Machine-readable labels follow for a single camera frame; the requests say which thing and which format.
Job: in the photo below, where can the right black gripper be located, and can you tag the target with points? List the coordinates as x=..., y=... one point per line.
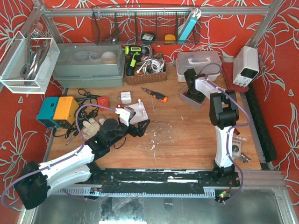
x=193, y=92

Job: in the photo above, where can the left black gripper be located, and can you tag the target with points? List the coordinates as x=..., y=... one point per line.
x=133, y=129

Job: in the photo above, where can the white peg base plate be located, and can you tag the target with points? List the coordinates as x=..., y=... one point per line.
x=140, y=112

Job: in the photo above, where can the orange black handled pliers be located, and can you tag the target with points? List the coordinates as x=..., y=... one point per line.
x=154, y=94

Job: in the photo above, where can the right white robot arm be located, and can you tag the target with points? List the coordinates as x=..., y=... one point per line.
x=223, y=112

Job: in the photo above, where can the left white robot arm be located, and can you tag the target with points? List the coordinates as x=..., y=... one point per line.
x=38, y=181

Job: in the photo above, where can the clear tray of red springs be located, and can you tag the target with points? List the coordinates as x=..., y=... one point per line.
x=187, y=100

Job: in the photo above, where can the white power adapter cube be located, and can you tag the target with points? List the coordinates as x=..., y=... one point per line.
x=126, y=97

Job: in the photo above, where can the red mat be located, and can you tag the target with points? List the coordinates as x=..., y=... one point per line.
x=227, y=70

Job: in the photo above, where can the yellow tape measure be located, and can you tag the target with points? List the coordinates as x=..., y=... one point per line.
x=169, y=39

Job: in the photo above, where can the small red cube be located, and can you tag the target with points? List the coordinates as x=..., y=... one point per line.
x=104, y=102

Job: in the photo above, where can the beige work glove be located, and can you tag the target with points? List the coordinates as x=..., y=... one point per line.
x=91, y=127

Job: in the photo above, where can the brown woven basket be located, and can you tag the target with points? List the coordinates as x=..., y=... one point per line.
x=146, y=78

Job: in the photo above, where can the blue white power strip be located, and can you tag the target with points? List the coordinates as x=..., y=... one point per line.
x=185, y=29

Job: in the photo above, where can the white power supply unit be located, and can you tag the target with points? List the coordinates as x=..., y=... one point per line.
x=245, y=66

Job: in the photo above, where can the yellow box device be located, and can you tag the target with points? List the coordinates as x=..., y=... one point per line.
x=65, y=111

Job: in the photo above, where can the bagged small parts packet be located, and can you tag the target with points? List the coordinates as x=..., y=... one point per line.
x=237, y=146

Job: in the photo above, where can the grey translucent storage box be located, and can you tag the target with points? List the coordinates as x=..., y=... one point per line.
x=88, y=65

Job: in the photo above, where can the teal box device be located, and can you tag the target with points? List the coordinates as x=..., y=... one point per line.
x=47, y=111

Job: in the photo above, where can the white plastic case with handle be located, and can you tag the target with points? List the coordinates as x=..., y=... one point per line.
x=195, y=60

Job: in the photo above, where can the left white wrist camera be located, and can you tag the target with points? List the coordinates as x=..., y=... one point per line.
x=125, y=114

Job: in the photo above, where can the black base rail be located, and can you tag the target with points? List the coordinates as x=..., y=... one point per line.
x=158, y=181

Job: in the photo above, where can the green black cordless drill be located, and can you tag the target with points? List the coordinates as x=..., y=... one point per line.
x=135, y=54

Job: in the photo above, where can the small red handled tool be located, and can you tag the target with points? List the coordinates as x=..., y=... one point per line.
x=236, y=132

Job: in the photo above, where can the clear acrylic wall bin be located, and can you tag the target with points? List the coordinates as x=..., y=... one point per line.
x=29, y=69

